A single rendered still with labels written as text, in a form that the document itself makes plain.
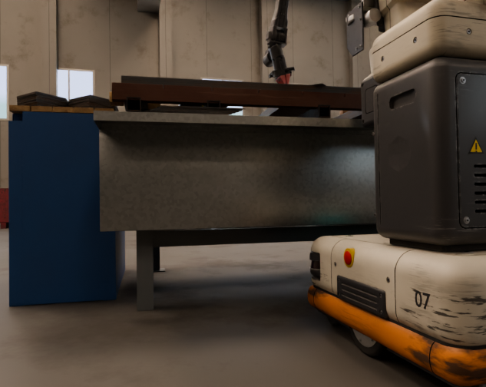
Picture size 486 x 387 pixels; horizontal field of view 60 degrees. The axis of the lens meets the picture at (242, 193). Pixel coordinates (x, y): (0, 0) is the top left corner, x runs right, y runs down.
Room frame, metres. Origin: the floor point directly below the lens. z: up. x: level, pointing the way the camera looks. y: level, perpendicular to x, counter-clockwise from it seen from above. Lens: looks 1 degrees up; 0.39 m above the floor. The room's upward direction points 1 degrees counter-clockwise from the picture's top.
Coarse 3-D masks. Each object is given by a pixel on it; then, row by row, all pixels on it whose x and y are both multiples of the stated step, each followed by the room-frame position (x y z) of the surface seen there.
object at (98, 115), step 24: (96, 120) 1.27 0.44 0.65; (120, 120) 1.29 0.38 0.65; (144, 120) 1.30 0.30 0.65; (168, 120) 1.32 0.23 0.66; (192, 120) 1.34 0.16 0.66; (216, 120) 1.35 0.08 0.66; (240, 120) 1.37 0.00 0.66; (264, 120) 1.39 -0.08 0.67; (288, 120) 1.41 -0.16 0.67; (312, 120) 1.43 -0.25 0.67; (336, 120) 1.45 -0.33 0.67; (360, 120) 1.47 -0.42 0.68
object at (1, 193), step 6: (0, 192) 7.36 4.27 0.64; (6, 192) 7.39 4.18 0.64; (0, 198) 7.36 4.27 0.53; (6, 198) 7.39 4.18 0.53; (0, 204) 7.35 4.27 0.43; (6, 204) 7.39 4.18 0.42; (0, 210) 7.36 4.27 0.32; (6, 210) 7.39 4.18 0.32; (0, 216) 7.36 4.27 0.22; (6, 216) 7.39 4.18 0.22; (0, 222) 7.36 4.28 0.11; (6, 222) 7.40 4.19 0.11
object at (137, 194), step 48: (144, 144) 1.46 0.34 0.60; (192, 144) 1.50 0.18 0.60; (240, 144) 1.54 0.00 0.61; (288, 144) 1.58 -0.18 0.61; (336, 144) 1.62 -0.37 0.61; (144, 192) 1.46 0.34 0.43; (192, 192) 1.50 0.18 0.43; (240, 192) 1.54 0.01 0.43; (288, 192) 1.58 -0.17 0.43; (336, 192) 1.62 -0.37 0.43
